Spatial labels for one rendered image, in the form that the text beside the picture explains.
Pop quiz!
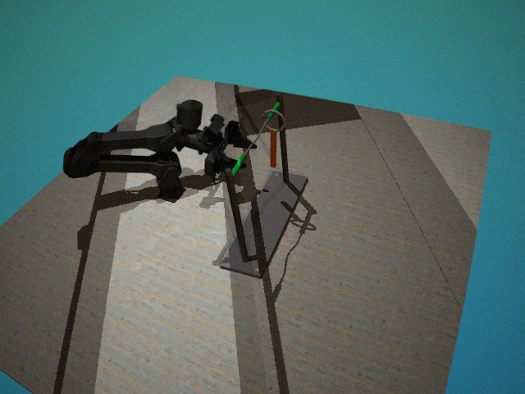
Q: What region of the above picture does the orange handle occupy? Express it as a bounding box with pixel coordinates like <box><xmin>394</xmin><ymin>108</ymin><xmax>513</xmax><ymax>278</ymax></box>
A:
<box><xmin>262</xmin><ymin>110</ymin><xmax>286</xmax><ymax>168</ymax></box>

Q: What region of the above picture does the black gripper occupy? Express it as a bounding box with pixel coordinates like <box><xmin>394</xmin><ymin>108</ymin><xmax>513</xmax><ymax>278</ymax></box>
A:
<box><xmin>194</xmin><ymin>121</ymin><xmax>253</xmax><ymax>177</ymax></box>

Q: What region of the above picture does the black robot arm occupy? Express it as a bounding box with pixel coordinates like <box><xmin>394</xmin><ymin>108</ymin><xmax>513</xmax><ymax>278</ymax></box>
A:
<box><xmin>63</xmin><ymin>100</ymin><xmax>225</xmax><ymax>203</ymax></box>

